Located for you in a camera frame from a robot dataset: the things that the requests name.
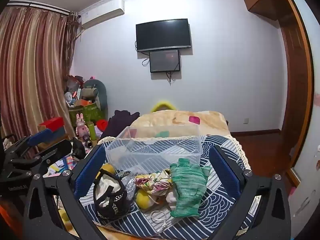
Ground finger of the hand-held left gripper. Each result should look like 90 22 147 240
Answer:
4 128 54 155
11 139 73 173

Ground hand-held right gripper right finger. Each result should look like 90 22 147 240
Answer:
209 145 293 240

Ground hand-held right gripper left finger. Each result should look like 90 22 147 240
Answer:
24 145 118 240

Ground yellow sponge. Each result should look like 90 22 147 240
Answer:
101 163 116 176

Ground black and white pouch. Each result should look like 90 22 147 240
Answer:
93 170 133 222

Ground green knitted glove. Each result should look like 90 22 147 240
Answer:
169 158 212 218

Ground silver glitter pouch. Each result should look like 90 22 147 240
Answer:
117 171 137 200

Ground yellow plush ball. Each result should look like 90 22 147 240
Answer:
136 189 157 209

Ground floral cloth pouch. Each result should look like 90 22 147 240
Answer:
135 169 173 195

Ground clear plastic storage box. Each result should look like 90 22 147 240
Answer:
105 126 203 174

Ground red box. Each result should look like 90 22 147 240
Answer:
37 117 65 132

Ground colourful papers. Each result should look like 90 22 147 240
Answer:
47 155 75 176

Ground blue white patterned cloth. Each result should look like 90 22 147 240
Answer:
54 135 252 240

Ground pink bunny toy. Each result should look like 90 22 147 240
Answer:
76 113 90 138

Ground green cylinder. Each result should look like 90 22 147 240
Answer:
87 121 98 140

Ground green storage box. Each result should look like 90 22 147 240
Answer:
69 102 105 125

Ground red hat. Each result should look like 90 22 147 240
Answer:
96 119 108 132

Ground pile of toys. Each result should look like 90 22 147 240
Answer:
64 75 85 107

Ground dark purple garment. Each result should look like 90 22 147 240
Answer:
101 110 140 139

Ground striped brown curtain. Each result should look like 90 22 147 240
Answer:
0 5 78 140

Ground beige fleece blanket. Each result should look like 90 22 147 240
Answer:
130 110 229 140

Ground yellow fuzzy cushion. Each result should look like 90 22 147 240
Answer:
151 100 177 113

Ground white air conditioner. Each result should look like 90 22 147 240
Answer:
78 0 125 30

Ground small wall monitor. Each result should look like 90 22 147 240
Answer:
149 50 181 73

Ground black wall television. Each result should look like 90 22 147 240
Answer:
136 18 192 52

